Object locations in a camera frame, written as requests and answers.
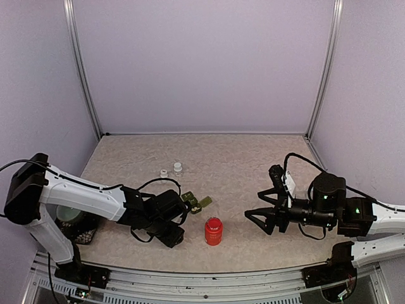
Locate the black square tray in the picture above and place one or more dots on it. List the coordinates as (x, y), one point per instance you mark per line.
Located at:
(82, 229)

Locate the red cylindrical can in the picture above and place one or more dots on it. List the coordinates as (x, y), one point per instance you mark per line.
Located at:
(213, 231)

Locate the aluminium frame post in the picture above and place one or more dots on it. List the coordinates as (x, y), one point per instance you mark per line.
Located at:
(79, 63)
(327, 67)

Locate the front aluminium rail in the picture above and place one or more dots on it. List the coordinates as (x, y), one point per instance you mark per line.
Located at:
(141, 286)

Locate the right aluminium frame post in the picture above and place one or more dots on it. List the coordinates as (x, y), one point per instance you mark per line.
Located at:
(327, 67)

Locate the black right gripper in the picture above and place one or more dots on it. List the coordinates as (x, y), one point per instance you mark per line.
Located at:
(269, 213)

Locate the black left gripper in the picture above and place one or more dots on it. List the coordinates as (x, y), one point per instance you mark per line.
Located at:
(173, 239)

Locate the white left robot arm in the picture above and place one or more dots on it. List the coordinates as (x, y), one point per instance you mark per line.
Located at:
(38, 184)

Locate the green ceramic bowl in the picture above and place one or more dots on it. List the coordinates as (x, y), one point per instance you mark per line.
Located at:
(68, 215)

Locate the green pill organizer box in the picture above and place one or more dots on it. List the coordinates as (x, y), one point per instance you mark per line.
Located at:
(196, 205)

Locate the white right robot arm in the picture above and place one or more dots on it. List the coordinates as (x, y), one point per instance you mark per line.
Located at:
(375, 231)

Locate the small white pill bottle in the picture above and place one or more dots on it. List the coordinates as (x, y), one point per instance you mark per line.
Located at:
(178, 169)

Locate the left aluminium frame post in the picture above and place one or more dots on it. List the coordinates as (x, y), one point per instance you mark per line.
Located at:
(79, 63)

